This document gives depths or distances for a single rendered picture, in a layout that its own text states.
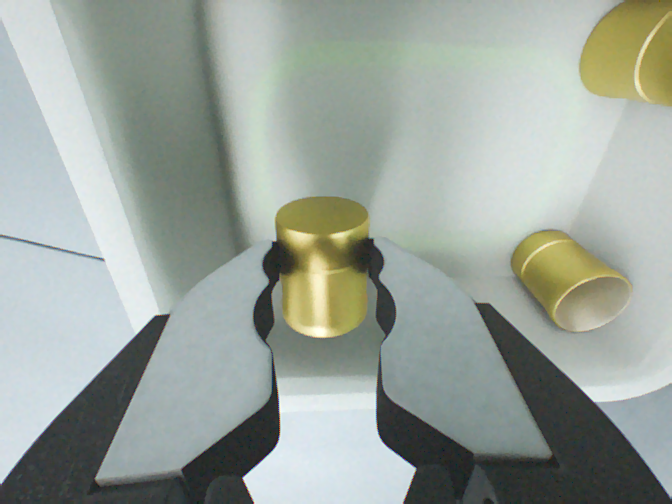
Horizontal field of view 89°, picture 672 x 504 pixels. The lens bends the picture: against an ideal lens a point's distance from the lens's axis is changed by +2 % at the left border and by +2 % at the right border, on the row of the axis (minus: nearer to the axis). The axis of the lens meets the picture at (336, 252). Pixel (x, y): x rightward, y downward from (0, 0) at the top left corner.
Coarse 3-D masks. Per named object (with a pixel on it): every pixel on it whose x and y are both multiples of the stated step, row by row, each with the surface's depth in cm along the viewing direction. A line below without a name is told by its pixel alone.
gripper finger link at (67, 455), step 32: (160, 320) 8; (128, 352) 7; (96, 384) 7; (128, 384) 7; (64, 416) 6; (96, 416) 6; (32, 448) 6; (64, 448) 6; (96, 448) 6; (32, 480) 5; (64, 480) 5; (160, 480) 5
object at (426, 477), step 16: (432, 464) 5; (224, 480) 5; (240, 480) 5; (416, 480) 5; (432, 480) 5; (448, 480) 5; (208, 496) 5; (224, 496) 5; (240, 496) 5; (416, 496) 5; (432, 496) 5; (448, 496) 5
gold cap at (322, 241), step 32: (288, 224) 11; (320, 224) 11; (352, 224) 11; (288, 256) 11; (320, 256) 11; (352, 256) 11; (288, 288) 12; (320, 288) 12; (352, 288) 12; (288, 320) 13; (320, 320) 12; (352, 320) 13
